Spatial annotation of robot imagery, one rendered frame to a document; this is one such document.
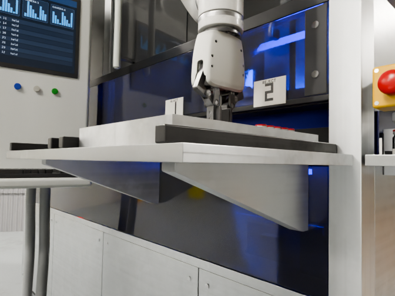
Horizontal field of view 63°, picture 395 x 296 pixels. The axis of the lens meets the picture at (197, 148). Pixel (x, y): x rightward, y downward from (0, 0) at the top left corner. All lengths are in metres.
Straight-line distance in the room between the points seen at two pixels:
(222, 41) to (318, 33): 0.21
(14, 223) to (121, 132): 4.01
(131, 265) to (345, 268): 0.74
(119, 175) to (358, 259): 0.62
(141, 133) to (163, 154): 0.09
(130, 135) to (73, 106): 0.89
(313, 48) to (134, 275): 0.89
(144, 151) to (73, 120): 0.96
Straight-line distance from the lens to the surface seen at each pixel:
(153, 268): 1.09
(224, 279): 0.86
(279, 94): 0.73
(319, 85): 0.69
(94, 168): 0.90
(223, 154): 0.35
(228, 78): 0.59
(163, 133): 0.33
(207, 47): 0.58
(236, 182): 0.49
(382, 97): 0.63
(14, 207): 4.40
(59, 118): 1.30
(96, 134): 0.53
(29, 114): 1.28
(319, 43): 0.71
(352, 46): 0.68
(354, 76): 0.66
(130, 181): 0.96
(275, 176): 0.58
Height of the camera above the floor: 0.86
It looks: 2 degrees up
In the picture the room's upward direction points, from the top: 1 degrees clockwise
